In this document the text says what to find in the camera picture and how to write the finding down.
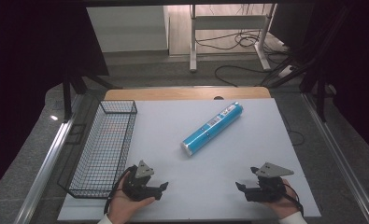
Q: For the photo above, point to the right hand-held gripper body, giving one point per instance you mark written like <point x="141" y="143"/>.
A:
<point x="267" y="186"/>

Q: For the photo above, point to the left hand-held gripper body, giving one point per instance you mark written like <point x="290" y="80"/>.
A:
<point x="138" y="186"/>

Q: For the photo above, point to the person's right hand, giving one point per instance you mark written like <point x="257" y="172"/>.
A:
<point x="283" y="203"/>

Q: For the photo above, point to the person's left hand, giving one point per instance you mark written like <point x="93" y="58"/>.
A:
<point x="123" y="207"/>

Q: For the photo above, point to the white table mat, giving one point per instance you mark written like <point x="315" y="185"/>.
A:
<point x="204" y="180"/>

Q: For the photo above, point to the person's white right sleeve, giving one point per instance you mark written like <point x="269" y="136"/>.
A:
<point x="292" y="219"/>

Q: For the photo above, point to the person's white sleeve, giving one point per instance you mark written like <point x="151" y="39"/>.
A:
<point x="105" y="220"/>
<point x="292" y="219"/>

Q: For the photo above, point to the person's white left sleeve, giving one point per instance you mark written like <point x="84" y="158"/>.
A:
<point x="105" y="220"/>

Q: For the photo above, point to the blue cylindrical tube packet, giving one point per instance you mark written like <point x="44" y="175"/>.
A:
<point x="212" y="128"/>

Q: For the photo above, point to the black metal stand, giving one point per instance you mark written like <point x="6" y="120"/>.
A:
<point x="67" y="93"/>
<point x="320" y="96"/>

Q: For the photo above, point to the white power strip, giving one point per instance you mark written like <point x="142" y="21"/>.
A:
<point x="286" y="72"/>

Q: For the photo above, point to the dark curtain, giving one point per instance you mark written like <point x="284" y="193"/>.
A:
<point x="26" y="62"/>
<point x="359" y="62"/>

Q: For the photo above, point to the white cabinet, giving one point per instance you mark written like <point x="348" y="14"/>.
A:
<point x="129" y="28"/>

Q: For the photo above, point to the aluminium rail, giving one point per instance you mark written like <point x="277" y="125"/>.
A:
<point x="344" y="161"/>
<point x="45" y="168"/>

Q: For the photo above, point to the white metal desk frame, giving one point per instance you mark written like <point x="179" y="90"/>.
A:
<point x="229" y="22"/>

